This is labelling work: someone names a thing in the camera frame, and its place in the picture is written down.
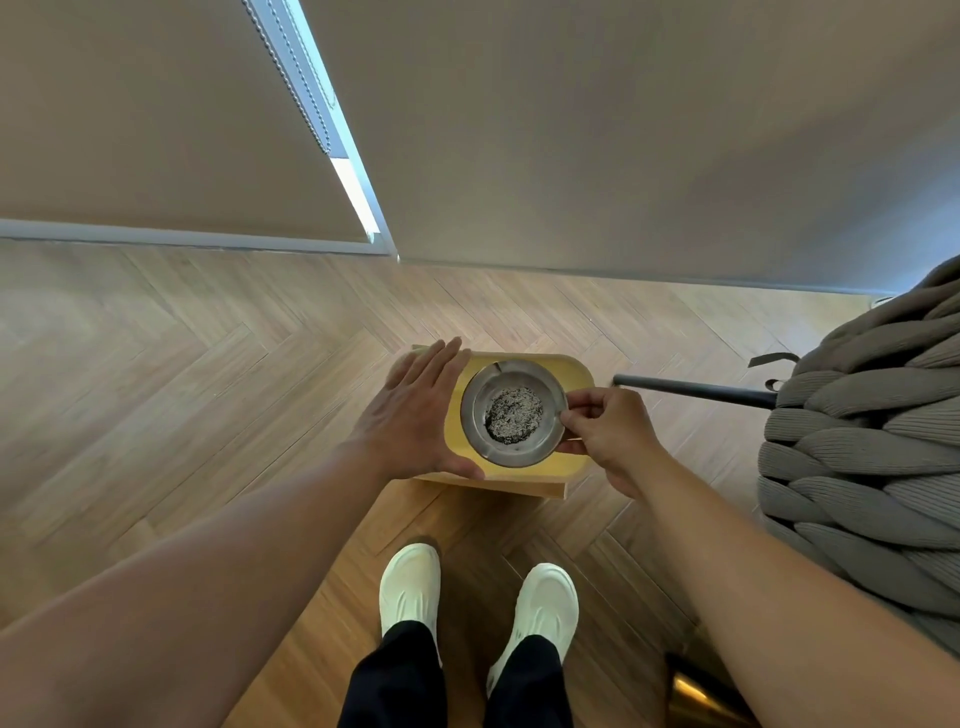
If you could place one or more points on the person's right forearm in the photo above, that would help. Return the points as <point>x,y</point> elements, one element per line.
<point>787,615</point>

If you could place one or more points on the person's left forearm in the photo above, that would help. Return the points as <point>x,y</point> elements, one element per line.
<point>187,585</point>

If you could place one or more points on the person's left hand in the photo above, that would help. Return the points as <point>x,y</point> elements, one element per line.
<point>411,420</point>

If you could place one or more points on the brass metal base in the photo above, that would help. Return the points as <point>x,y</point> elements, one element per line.
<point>697,694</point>

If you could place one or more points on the person's white left shoe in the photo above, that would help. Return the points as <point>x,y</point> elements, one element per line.
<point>409,585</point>

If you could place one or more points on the grey ash pile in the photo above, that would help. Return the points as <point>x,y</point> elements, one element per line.
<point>514,414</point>

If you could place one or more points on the person's right thumb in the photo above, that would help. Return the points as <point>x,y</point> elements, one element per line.
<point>574,447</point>

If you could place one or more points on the person's black trouser leg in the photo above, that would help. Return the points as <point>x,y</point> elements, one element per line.
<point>525,686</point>
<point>390,682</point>

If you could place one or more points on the person's black right trouser leg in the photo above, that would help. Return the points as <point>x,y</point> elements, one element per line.
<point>525,686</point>

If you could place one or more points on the round metal ashtray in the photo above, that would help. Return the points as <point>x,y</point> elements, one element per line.
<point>474,420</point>

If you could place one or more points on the yellow wooden stool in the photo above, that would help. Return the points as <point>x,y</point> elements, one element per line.
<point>525,472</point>

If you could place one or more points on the black metal pole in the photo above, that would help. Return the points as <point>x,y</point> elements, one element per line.
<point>690,388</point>

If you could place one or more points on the person's left little finger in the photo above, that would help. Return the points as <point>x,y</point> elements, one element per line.
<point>397,373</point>

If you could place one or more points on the person's black left trouser leg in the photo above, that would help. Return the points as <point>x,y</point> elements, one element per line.
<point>390,682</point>

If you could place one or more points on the person's white shoe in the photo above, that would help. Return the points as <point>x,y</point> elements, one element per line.
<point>409,585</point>
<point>544,607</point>

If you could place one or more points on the person's right hand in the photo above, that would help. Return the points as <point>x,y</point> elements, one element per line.
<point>619,442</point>

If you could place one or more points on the person's left middle finger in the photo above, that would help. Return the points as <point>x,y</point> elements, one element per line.
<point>436,369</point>

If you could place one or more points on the person's white right shoe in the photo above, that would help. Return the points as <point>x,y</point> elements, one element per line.
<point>544,607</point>

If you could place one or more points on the grey chunky knit pouf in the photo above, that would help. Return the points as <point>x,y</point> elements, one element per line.
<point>870,450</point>

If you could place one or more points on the beige roller blind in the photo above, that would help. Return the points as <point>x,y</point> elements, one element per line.
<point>150,112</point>
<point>637,127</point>

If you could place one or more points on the person's left thumb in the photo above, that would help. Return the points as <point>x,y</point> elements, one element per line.
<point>466,469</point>

